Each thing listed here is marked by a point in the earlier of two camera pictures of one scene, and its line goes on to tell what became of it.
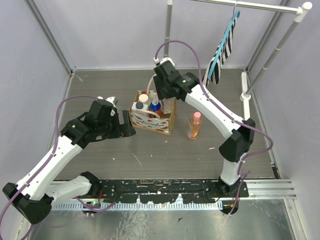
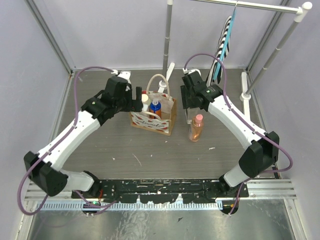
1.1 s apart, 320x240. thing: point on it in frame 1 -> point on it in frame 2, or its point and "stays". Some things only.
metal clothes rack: (300, 12) stays
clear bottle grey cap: (167, 104) -> (190, 112)
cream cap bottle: (144, 98) stays
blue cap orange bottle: (155, 107) stays
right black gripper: (161, 93) -> (186, 103)
